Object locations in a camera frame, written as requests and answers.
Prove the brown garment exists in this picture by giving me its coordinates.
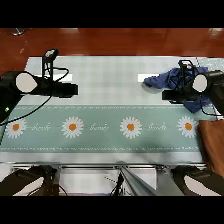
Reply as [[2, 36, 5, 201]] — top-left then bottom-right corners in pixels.
[[197, 119, 224, 178]]

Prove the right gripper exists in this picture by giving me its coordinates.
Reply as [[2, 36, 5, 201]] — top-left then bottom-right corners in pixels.
[[161, 89, 195, 105]]

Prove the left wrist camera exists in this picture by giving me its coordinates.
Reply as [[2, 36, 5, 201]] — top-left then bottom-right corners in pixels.
[[41, 48, 60, 80]]

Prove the blue shirt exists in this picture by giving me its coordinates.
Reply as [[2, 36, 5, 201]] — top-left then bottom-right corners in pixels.
[[142, 66, 210, 115]]

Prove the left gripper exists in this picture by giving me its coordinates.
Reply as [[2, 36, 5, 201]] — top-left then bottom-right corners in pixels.
[[52, 82, 80, 99]]

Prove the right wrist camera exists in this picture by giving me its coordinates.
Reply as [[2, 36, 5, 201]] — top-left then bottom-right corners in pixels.
[[177, 59, 196, 91]]

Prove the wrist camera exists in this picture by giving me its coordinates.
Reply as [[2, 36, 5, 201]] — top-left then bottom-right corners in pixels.
[[177, 59, 196, 91], [41, 48, 60, 80]]

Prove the silver frame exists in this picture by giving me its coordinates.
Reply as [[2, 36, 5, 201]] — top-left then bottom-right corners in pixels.
[[0, 162, 224, 197]]

